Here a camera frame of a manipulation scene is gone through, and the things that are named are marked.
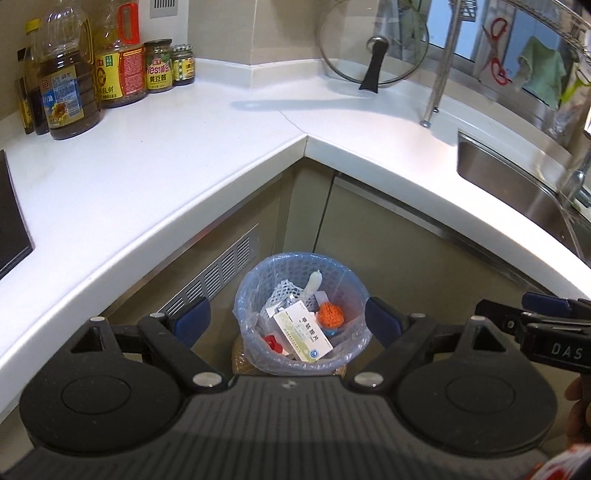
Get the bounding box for white foam net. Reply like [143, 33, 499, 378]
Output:
[268, 278, 303, 306]

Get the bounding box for small jar green lid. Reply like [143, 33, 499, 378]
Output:
[172, 44, 195, 86]

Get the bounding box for red handled scissors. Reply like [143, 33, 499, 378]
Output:
[480, 17, 513, 86]

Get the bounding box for steel sink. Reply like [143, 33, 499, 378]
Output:
[457, 130, 591, 266]

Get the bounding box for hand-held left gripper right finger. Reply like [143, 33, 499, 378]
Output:
[348, 296, 532, 393]

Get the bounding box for bean paste jar yellow label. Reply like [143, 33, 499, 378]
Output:
[144, 39, 174, 94]

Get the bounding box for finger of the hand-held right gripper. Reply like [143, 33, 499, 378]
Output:
[475, 299, 546, 344]
[522, 291, 591, 319]

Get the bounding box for blue mesh trash bin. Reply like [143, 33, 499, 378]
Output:
[233, 251, 372, 377]

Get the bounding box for green dish cloth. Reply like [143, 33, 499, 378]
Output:
[515, 36, 566, 109]

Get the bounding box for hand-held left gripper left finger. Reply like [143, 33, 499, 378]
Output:
[46, 295, 229, 393]

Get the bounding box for dark sauce bottle yellow cap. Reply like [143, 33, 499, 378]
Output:
[23, 18, 49, 136]

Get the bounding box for large dark oil bottle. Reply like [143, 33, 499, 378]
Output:
[38, 0, 102, 140]

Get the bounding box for beige kitchen base cabinet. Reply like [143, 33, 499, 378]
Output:
[92, 157, 568, 384]

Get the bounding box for oil bottle with orange handle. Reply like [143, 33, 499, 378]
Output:
[93, 0, 149, 109]

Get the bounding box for black cooktop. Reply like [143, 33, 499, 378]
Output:
[0, 150, 35, 280]

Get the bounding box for thin dark sauce bottle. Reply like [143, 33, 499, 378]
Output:
[16, 48, 35, 134]

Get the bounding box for person's right hand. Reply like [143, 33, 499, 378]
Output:
[563, 376, 591, 453]

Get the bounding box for red white patterned clothing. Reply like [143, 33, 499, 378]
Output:
[531, 445, 591, 480]

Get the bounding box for white medicine box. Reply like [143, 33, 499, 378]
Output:
[272, 305, 334, 363]

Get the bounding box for clear plastic bin liner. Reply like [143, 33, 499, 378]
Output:
[233, 251, 372, 376]

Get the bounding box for silver cabinet vent grille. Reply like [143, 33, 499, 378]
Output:
[159, 224, 259, 319]

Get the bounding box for clear hanging plastic bag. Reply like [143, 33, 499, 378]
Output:
[549, 104, 578, 139]

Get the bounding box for red bottle cap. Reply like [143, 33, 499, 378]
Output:
[259, 307, 289, 356]

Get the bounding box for glass pot lid black handle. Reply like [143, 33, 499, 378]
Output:
[318, 0, 430, 93]

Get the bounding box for steel faucet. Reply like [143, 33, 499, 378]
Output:
[556, 150, 591, 217]

